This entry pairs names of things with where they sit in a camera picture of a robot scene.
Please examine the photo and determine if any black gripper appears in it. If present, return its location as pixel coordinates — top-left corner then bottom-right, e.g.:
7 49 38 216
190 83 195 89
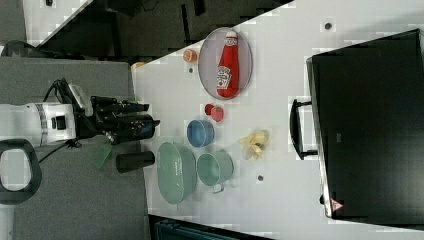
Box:
75 96 160 140

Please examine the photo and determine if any yellow peeled banana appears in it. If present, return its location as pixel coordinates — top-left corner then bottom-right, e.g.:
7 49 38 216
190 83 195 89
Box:
238 130 269 160

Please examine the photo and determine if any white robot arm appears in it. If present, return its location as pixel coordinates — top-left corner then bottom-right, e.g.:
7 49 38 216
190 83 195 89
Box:
1 96 160 147

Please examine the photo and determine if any black toaster oven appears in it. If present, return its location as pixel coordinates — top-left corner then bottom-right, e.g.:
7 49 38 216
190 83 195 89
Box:
289 29 424 230

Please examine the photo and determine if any black cylinder pot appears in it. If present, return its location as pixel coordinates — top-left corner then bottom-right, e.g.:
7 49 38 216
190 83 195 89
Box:
116 151 155 173

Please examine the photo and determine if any green slotted spatula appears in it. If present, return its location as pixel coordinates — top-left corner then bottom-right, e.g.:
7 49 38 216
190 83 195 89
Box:
93 144 112 168

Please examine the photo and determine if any green oval colander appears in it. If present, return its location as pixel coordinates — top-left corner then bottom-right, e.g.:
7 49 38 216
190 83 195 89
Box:
157 142 197 205

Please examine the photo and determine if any blue bowl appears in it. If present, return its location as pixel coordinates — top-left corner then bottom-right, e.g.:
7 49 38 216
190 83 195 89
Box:
186 120 215 148

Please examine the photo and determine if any dark red strawberry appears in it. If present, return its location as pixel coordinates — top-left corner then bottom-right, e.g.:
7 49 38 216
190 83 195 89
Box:
205 104 215 116

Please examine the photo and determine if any orange slice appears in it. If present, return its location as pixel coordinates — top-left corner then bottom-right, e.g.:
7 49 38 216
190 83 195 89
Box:
183 49 198 63

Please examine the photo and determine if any light red strawberry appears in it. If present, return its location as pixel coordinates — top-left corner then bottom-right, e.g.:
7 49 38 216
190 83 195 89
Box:
211 106 224 122

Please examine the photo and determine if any red ketchup bottle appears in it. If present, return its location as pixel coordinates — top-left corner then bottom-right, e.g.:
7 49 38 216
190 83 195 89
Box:
216 31 239 98

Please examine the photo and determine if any grey round plate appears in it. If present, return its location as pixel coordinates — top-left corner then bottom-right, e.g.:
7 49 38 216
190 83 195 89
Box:
198 27 253 100

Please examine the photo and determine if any black chair armrest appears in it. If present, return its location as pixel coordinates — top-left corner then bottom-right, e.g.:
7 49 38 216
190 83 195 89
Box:
0 139 42 205

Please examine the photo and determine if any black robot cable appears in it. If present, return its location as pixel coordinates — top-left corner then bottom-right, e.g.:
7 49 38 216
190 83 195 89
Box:
38 78 83 164

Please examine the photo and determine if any green cup with handle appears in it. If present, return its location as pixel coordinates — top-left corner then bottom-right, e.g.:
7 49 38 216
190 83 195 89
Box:
197 151 234 194

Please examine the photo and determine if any blue metal frame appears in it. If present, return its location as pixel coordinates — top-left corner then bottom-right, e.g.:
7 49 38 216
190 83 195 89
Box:
154 221 237 240

